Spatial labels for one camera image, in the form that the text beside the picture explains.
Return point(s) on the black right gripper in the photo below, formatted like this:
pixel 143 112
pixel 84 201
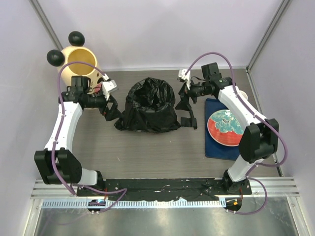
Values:
pixel 185 94

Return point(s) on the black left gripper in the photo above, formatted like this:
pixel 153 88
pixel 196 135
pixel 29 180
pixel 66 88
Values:
pixel 113 112

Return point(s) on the black trash bag roll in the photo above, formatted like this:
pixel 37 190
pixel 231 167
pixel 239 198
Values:
pixel 189 122

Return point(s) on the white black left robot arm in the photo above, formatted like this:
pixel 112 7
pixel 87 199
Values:
pixel 57 163

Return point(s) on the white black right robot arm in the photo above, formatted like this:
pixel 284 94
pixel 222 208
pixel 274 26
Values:
pixel 259 140

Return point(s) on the red teal floral plate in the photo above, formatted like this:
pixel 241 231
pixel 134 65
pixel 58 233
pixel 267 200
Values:
pixel 224 128

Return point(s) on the pink ceramic mug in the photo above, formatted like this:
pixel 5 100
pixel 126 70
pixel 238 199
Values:
pixel 244 95

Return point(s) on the dark blue tray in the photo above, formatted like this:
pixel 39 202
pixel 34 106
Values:
pixel 212 148

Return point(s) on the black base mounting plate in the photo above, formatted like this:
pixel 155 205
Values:
pixel 172 189

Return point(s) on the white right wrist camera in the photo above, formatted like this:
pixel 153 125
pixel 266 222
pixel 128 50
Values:
pixel 184 76

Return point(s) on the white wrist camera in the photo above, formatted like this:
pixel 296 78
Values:
pixel 184 76
pixel 108 86

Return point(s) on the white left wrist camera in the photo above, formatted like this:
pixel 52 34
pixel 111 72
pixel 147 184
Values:
pixel 108 86

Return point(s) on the white slotted cable duct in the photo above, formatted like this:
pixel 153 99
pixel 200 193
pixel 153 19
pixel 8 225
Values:
pixel 92 203

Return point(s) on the aluminium frame rail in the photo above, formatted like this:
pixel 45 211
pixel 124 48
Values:
pixel 275 186

